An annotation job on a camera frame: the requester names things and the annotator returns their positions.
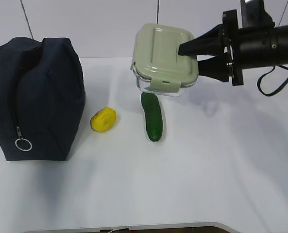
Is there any green cucumber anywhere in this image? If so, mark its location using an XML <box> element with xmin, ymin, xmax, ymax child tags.
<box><xmin>141</xmin><ymin>92</ymin><xmax>163</xmax><ymax>142</ymax></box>

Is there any glass container green lid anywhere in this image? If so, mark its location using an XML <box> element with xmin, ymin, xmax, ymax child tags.
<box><xmin>130</xmin><ymin>23</ymin><xmax>199</xmax><ymax>96</ymax></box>

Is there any dark navy lunch bag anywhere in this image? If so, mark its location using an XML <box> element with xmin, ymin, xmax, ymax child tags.
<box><xmin>0</xmin><ymin>37</ymin><xmax>85</xmax><ymax>161</ymax></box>

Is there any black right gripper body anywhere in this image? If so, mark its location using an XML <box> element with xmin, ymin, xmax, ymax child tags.
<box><xmin>219</xmin><ymin>9</ymin><xmax>244</xmax><ymax>86</ymax></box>

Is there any yellow lemon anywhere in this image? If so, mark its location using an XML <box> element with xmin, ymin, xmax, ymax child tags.
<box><xmin>90</xmin><ymin>107</ymin><xmax>117</xmax><ymax>133</ymax></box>

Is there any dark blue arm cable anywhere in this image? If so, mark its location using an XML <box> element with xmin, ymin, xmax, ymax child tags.
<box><xmin>256</xmin><ymin>64</ymin><xmax>288</xmax><ymax>96</ymax></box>

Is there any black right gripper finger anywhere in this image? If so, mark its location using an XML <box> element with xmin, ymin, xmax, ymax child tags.
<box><xmin>198</xmin><ymin>54</ymin><xmax>230</xmax><ymax>83</ymax></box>
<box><xmin>178</xmin><ymin>25</ymin><xmax>225</xmax><ymax>56</ymax></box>

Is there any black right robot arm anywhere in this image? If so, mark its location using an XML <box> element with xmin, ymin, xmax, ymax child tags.
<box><xmin>178</xmin><ymin>0</ymin><xmax>288</xmax><ymax>86</ymax></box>

